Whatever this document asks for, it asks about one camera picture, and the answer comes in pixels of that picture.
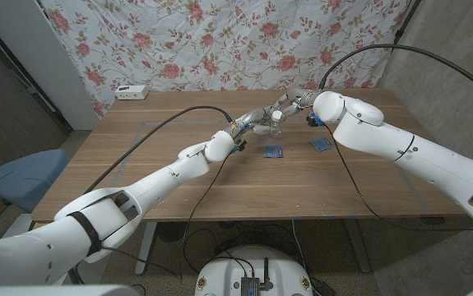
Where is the blue padded chair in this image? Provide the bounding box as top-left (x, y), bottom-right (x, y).
top-left (0, 148), bottom-right (72, 214)

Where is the grey table leg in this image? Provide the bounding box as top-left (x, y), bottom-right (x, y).
top-left (342, 217), bottom-right (372, 275)

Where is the white wall panel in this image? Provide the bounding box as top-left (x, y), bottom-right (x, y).
top-left (0, 0), bottom-right (101, 132)

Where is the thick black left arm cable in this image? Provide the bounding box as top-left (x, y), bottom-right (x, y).
top-left (83, 105), bottom-right (233, 194)

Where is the black backdrop stand pole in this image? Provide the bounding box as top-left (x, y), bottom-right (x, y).
top-left (391, 0), bottom-right (422, 53)

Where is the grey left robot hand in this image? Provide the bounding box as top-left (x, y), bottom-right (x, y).
top-left (227, 104), bottom-right (283, 141)

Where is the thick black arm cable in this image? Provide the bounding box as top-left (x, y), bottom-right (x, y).
top-left (83, 105), bottom-right (233, 194)
top-left (318, 43), bottom-right (473, 102)

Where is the black looped floor cable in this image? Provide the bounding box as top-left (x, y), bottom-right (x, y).
top-left (182, 226), bottom-right (220, 275)

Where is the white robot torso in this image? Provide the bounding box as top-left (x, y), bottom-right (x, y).
top-left (194, 245), bottom-right (314, 296)

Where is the white power strip box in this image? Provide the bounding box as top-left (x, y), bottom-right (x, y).
top-left (114, 84), bottom-right (150, 101)

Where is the blue sugar packet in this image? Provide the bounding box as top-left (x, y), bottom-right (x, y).
top-left (308, 136), bottom-right (334, 153)
top-left (262, 144), bottom-right (285, 159)

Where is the black straight floor cable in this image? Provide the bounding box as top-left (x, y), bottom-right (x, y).
top-left (291, 219), bottom-right (318, 284)

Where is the white table leg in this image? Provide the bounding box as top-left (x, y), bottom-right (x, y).
top-left (134, 221), bottom-right (158, 276)

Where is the black computer box with antenna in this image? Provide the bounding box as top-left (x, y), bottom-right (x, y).
top-left (241, 257), bottom-right (273, 296)

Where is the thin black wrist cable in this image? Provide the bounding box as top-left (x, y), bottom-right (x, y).
top-left (324, 125), bottom-right (473, 234)
top-left (178, 151), bottom-right (234, 280)

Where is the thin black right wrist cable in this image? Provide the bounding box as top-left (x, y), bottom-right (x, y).
top-left (324, 125), bottom-right (473, 234)

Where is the floral backdrop cloth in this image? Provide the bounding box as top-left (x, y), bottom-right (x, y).
top-left (38, 0), bottom-right (410, 118)

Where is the thin black left wrist cable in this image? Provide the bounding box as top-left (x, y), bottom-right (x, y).
top-left (178, 151), bottom-right (234, 280)

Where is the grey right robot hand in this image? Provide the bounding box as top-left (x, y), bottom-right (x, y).
top-left (275, 88), bottom-right (322, 123)

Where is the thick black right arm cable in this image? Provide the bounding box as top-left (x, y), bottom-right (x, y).
top-left (318, 43), bottom-right (473, 102)

